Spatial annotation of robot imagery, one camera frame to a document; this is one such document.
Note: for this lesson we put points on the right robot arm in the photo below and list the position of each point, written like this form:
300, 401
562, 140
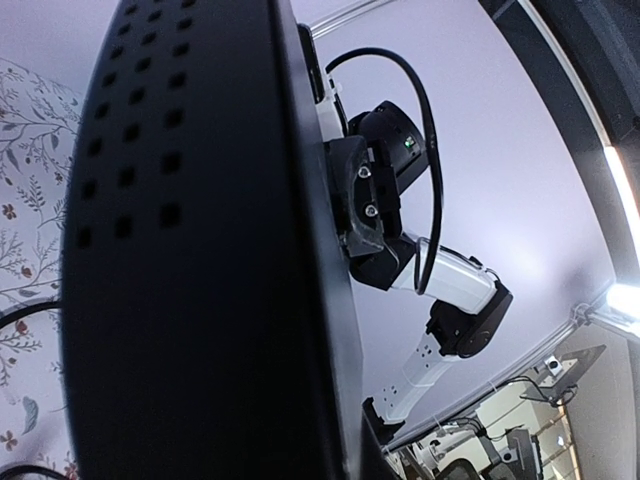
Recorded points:
372, 160

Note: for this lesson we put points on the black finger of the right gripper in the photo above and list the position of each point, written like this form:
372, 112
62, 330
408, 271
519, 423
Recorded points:
352, 193

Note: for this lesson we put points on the black network switch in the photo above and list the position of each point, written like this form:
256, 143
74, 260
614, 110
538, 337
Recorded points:
208, 322

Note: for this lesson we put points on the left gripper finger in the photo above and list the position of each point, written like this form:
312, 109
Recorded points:
374, 465

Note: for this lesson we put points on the floral table mat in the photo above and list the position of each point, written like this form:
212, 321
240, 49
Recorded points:
39, 125

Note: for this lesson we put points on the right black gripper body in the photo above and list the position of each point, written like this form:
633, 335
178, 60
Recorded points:
399, 159

